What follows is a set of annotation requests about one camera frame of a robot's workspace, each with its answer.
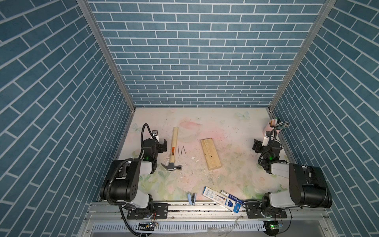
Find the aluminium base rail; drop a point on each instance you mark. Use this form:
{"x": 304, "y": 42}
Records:
{"x": 208, "y": 219}

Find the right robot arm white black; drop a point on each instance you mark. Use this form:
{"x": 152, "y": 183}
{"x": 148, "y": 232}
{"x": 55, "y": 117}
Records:
{"x": 307, "y": 184}

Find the aluminium left corner post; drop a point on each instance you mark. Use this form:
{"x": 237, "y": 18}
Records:
{"x": 89, "y": 16}

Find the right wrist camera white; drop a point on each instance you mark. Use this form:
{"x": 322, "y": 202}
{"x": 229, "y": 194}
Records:
{"x": 266, "y": 138}

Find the aluminium corner post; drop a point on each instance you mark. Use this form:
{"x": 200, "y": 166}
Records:
{"x": 316, "y": 26}
{"x": 89, "y": 16}

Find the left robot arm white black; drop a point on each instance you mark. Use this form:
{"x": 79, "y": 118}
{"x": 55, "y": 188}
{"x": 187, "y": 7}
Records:
{"x": 121, "y": 185}

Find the blue clip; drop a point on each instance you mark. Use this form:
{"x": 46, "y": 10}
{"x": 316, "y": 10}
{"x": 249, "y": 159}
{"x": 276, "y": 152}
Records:
{"x": 191, "y": 198}

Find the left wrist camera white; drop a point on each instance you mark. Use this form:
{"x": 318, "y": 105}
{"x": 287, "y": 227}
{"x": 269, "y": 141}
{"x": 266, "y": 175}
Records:
{"x": 155, "y": 135}

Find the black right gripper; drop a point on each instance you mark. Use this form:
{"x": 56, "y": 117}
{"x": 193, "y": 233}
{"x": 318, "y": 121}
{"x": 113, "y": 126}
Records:
{"x": 257, "y": 145}

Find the wooden block with nails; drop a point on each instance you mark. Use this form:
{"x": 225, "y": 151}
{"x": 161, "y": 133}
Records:
{"x": 210, "y": 154}

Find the aluminium right corner post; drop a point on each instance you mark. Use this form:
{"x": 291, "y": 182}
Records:
{"x": 316, "y": 26}

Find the steel claw hammer wooden handle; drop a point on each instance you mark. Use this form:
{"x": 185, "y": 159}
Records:
{"x": 171, "y": 165}

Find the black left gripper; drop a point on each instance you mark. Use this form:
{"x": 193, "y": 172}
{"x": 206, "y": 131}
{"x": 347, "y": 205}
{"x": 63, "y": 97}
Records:
{"x": 162, "y": 147}

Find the blue white toothpaste box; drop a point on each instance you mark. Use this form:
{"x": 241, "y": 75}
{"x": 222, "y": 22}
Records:
{"x": 222, "y": 200}

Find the pink pen holder bucket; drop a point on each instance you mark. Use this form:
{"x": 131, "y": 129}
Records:
{"x": 270, "y": 129}

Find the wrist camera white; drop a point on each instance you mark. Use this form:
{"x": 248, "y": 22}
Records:
{"x": 266, "y": 138}
{"x": 155, "y": 135}

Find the blue white tube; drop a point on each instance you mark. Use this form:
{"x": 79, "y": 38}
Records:
{"x": 232, "y": 197}

